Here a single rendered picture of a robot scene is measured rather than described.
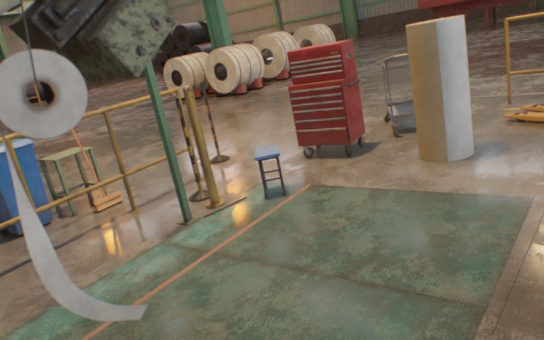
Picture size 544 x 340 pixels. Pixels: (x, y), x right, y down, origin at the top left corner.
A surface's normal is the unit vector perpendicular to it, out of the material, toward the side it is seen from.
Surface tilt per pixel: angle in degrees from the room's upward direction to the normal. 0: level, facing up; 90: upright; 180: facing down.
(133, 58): 89
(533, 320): 0
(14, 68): 90
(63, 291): 94
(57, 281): 94
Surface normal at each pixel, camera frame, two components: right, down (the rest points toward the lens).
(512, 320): -0.19, -0.94
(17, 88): 0.44, 0.18
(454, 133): 0.02, 0.29
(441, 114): -0.36, 0.33
